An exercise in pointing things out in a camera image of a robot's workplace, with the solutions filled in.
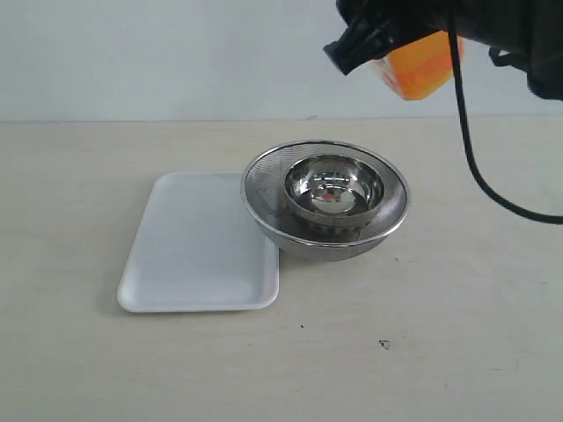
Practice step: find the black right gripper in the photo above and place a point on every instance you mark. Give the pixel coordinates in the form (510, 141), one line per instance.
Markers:
(373, 27)

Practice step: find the orange pump soap bottle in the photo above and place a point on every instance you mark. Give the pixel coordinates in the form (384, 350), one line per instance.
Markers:
(418, 69)

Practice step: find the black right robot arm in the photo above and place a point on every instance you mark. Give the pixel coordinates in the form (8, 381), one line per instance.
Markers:
(526, 35)

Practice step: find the small stainless steel bowl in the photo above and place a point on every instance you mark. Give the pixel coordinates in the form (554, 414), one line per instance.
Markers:
(333, 191)

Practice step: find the large steel mesh colander bowl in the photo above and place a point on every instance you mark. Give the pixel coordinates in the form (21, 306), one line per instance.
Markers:
(264, 199)

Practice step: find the white rectangular plastic tray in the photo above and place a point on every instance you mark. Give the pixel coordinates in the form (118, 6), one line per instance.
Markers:
(197, 249)

